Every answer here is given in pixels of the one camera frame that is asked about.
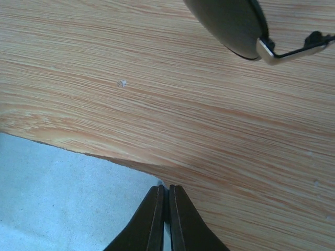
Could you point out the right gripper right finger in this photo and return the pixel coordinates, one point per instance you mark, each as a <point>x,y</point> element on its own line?
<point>188,229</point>

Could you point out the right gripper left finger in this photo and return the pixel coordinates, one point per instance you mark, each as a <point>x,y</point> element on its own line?
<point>144,232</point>

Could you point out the light blue cleaning cloth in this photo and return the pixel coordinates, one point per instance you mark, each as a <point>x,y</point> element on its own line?
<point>54,199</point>

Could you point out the black sunglasses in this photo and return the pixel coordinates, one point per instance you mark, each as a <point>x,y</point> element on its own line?
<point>241,26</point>

